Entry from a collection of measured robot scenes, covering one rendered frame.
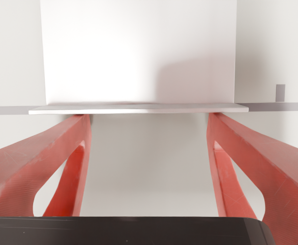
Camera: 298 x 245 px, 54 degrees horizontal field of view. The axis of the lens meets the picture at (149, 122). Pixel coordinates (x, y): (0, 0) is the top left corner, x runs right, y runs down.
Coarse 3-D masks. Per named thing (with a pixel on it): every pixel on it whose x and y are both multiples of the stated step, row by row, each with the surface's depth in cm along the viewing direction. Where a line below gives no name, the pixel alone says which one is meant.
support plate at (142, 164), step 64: (0, 0) 13; (256, 0) 13; (0, 64) 13; (256, 64) 13; (0, 128) 14; (128, 128) 14; (192, 128) 14; (256, 128) 14; (128, 192) 14; (192, 192) 14; (256, 192) 14
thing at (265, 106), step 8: (240, 104) 14; (248, 104) 14; (256, 104) 14; (264, 104) 14; (272, 104) 14; (280, 104) 14; (288, 104) 14; (296, 104) 14; (0, 112) 14; (8, 112) 14; (16, 112) 14; (24, 112) 14
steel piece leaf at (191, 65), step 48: (48, 0) 13; (96, 0) 13; (144, 0) 13; (192, 0) 13; (48, 48) 13; (96, 48) 13; (144, 48) 13; (192, 48) 13; (48, 96) 13; (96, 96) 13; (144, 96) 13; (192, 96) 13
